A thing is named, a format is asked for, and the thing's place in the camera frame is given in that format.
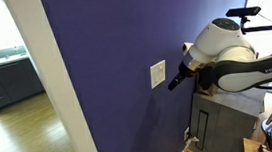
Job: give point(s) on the white door frame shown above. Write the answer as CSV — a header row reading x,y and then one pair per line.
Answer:
x,y
55,93

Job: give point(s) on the dark grey kitchen cabinet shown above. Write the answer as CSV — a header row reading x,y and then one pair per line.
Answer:
x,y
7,83

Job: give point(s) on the black stereo camera bar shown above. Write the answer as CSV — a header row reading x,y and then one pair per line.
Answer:
x,y
243,11

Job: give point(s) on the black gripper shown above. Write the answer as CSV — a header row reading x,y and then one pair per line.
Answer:
x,y
186,70

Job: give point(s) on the light kitchen countertop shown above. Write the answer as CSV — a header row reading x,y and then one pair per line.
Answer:
x,y
5,60

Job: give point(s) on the grey robot pedestal cabinet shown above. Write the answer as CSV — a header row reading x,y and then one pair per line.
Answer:
x,y
226,124

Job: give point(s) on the white light switch plate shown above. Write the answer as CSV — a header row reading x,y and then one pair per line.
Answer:
x,y
158,74

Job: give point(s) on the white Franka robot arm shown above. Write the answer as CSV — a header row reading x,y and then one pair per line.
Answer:
x,y
221,39

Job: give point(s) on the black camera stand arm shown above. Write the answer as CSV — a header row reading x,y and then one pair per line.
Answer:
x,y
265,28

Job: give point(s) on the white wall outlet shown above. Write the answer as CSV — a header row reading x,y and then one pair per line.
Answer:
x,y
186,133

